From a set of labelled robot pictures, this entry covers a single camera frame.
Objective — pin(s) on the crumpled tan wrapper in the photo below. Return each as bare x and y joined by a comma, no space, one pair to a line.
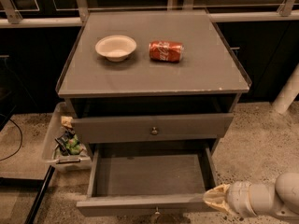
66,122

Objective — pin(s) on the grey drawer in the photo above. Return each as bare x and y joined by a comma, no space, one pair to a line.
146,178
151,128

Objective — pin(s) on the metal railing frame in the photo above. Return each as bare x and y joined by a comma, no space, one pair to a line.
26,13

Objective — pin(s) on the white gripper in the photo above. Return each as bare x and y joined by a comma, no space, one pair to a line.
237,197

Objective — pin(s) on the grey top drawer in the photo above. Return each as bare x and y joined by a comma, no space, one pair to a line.
151,128

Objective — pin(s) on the white paper bowl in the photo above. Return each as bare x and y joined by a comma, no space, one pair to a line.
115,48

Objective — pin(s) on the green snack bag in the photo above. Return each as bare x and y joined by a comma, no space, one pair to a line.
68,144

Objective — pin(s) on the black metal floor bar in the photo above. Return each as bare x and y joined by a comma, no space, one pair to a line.
40,185

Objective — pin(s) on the red cola can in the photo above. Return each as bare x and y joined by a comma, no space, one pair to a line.
166,51

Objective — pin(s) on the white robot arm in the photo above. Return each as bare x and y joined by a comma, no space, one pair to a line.
261,155

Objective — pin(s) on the grey wooden drawer cabinet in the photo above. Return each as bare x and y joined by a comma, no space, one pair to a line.
207,80

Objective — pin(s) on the clear plastic storage bin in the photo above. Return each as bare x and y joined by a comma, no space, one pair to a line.
51,154

